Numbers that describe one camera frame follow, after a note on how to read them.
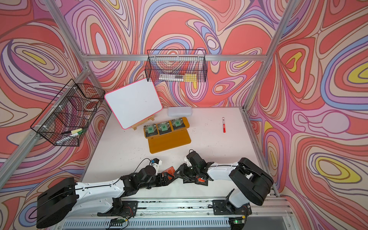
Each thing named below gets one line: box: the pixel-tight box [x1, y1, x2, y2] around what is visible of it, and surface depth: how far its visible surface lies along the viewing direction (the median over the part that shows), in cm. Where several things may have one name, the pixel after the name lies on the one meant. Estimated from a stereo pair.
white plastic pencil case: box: [167, 106, 193, 117], surface depth 121 cm
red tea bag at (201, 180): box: [196, 176, 208, 187], surface depth 84 cm
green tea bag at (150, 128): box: [143, 123, 157, 134], surface depth 90 cm
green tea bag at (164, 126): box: [157, 121, 171, 132], surface depth 92 cm
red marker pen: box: [222, 116, 227, 134], surface depth 110 cm
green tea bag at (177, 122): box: [170, 117, 184, 127], surface depth 95 cm
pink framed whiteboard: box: [103, 77, 163, 130], surface depth 100 cm
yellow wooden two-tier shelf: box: [143, 116, 192, 155], surface depth 97 cm
